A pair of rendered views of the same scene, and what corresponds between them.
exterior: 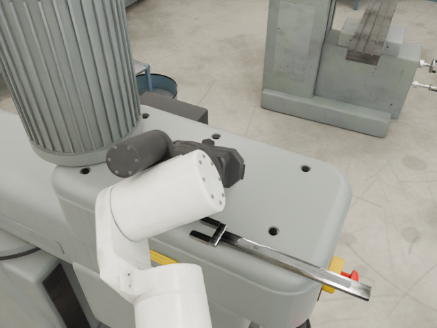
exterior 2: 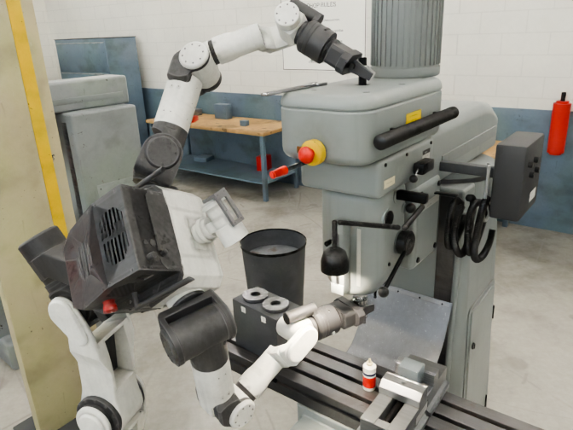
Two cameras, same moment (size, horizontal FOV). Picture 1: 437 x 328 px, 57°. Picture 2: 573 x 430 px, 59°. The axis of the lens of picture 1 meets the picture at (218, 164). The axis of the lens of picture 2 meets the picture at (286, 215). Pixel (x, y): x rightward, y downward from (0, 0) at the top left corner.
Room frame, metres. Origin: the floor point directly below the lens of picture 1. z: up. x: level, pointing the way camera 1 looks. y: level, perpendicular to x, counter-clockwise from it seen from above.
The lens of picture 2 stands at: (0.52, -1.34, 2.03)
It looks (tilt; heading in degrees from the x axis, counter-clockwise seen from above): 20 degrees down; 101
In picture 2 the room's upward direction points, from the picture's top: 2 degrees counter-clockwise
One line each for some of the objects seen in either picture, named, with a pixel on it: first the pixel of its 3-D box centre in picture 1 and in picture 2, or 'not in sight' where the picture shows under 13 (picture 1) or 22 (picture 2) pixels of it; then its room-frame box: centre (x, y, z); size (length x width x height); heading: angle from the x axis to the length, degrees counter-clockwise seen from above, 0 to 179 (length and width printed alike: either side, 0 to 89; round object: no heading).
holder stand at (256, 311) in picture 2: not in sight; (267, 323); (0.14, 0.16, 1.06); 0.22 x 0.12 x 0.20; 147
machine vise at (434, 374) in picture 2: not in sight; (406, 393); (0.61, -0.09, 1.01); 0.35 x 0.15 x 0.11; 64
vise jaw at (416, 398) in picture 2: not in sight; (402, 389); (0.60, -0.11, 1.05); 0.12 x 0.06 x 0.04; 154
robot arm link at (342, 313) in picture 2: not in sight; (336, 316); (0.41, -0.05, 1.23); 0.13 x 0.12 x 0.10; 134
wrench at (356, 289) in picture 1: (276, 257); (294, 88); (0.31, -0.08, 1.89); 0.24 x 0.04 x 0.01; 64
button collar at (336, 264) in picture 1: (333, 274); (313, 152); (0.37, -0.19, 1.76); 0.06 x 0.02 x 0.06; 153
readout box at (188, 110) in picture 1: (173, 135); (518, 175); (0.91, 0.13, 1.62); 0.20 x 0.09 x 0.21; 63
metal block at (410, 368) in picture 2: not in sight; (411, 373); (0.63, -0.06, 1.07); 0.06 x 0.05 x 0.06; 154
